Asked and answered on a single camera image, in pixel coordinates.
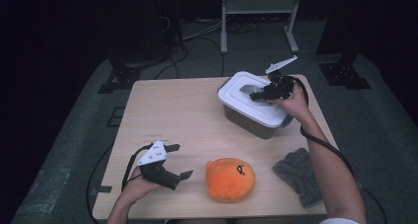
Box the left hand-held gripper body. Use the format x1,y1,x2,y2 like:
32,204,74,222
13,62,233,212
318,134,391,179
137,139,181,190

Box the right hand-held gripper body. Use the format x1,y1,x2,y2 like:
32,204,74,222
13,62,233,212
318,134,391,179
264,54,299,101

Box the plastic container with white lid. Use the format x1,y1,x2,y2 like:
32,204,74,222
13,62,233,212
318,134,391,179
217,70,291,129

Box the grey transparent storage box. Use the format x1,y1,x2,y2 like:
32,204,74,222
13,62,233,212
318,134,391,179
222,104,294,140

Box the orange plush toy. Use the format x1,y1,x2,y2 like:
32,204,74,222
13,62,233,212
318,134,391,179
204,157,256,204

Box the grey fluffy cloth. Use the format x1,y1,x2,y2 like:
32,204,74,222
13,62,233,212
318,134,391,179
272,146,323,209

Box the person's right hand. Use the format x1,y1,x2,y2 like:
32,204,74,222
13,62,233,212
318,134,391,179
269,81,313,120

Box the black stand base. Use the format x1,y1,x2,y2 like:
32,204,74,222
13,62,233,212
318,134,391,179
97,57,167,95
317,50,373,91

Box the white metal stand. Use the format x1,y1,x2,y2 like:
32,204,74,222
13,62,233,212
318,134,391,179
220,0,304,55

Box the dark equipment stand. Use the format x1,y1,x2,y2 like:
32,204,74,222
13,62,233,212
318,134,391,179
154,0,185,52

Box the person's white shirt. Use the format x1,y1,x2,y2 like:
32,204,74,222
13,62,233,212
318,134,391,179
318,217,360,224

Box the left hand-held gripper black cable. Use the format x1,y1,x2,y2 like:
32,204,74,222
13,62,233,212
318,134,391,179
120,142,156,192

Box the hand-held gripper black cable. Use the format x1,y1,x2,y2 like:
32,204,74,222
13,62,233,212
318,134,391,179
290,76,356,179
120,142,156,192

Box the black floor cable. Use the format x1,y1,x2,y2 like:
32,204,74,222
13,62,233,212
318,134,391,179
153,36,227,81
86,143,114,224
359,184,387,224

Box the right hand-held gripper black cable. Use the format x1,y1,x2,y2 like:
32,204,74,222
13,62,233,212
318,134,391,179
290,76,356,179

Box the grey floor cables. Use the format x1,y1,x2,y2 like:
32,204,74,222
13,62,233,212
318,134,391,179
181,18,225,42

